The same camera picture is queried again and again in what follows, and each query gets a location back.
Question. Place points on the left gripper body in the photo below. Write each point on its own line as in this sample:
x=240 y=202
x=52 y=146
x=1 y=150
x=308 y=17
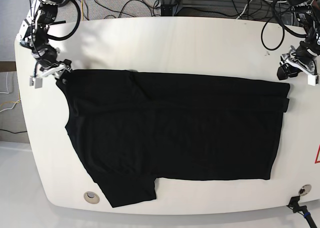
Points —
x=303 y=58

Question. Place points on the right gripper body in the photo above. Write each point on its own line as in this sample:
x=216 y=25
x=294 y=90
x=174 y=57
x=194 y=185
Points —
x=47 y=63

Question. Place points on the black T-shirt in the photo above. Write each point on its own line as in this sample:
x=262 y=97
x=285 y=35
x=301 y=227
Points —
x=131 y=128

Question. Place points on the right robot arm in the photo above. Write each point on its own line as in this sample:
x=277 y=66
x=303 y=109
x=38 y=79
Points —
x=33 y=35

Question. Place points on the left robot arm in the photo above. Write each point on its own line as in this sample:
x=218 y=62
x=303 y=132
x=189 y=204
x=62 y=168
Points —
x=307 y=13

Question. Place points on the red warning triangle sticker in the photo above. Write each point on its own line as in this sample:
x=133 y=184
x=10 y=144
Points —
x=317 y=159

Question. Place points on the silver table grommet right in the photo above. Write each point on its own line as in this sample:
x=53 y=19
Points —
x=304 y=190

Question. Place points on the silver table grommet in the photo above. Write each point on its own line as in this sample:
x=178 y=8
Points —
x=91 y=197
x=304 y=190

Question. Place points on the silver table grommet left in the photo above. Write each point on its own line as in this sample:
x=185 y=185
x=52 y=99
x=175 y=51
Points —
x=91 y=197

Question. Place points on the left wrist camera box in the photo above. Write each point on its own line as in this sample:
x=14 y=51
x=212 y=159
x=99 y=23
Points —
x=312 y=80

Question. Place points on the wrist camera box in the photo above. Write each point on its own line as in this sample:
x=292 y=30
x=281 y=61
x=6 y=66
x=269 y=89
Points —
x=312 y=80
x=35 y=82

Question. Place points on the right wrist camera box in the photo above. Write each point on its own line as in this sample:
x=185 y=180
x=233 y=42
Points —
x=35 y=82

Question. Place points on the aluminium frame post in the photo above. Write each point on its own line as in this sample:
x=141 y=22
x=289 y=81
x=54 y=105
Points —
x=169 y=8

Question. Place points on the black clamp with cable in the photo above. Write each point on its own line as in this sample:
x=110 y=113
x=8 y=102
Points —
x=294 y=206

